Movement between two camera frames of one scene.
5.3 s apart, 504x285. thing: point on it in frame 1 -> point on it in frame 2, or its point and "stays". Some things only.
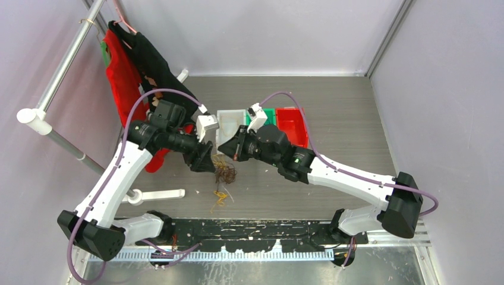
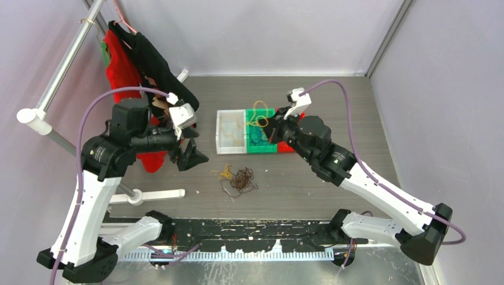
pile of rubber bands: x=225 y=170 -> x=242 y=180
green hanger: x=103 y=46 stays
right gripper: x=235 y=149 -> x=276 y=123
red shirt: x=123 y=82 stays
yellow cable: x=220 y=201 -> x=226 y=173
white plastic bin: x=230 y=122 stays
